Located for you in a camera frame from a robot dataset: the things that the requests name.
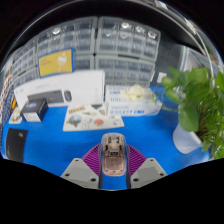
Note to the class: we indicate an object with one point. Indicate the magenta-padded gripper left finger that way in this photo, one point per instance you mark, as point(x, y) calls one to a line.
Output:
point(76, 171)

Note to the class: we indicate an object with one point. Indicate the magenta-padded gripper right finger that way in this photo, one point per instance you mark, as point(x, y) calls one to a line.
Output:
point(150, 171)

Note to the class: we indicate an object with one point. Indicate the transparent pink computer mouse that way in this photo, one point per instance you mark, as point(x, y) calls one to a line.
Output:
point(114, 155)

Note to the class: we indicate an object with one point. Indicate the black mouse pad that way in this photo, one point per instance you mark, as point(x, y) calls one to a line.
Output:
point(16, 145)

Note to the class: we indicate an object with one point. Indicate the colourful sticker sheet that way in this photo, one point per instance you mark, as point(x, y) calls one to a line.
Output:
point(91, 120)
point(15, 115)

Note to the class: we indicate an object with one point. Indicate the white and blue tissue box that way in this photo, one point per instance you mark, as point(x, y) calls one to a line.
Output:
point(133, 106)

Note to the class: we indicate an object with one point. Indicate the small black box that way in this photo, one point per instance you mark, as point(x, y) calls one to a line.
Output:
point(33, 110)

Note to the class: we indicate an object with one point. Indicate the green plant in white pot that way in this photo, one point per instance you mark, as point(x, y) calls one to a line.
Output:
point(200, 106)

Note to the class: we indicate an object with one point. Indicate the navy polka dot cloth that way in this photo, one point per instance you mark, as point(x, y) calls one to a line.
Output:
point(5, 120)

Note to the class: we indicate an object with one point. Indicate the white keyboard box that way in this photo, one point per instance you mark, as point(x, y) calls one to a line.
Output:
point(83, 83)

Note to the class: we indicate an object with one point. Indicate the small yellow object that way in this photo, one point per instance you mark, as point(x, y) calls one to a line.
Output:
point(13, 103)

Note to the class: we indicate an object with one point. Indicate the red and blue checkered cloth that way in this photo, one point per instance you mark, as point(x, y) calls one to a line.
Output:
point(4, 93)

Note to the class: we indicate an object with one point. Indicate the yellow card box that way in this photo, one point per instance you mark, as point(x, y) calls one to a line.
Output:
point(56, 63)

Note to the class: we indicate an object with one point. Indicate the dark shelf unit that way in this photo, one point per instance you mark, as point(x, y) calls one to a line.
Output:
point(100, 8)

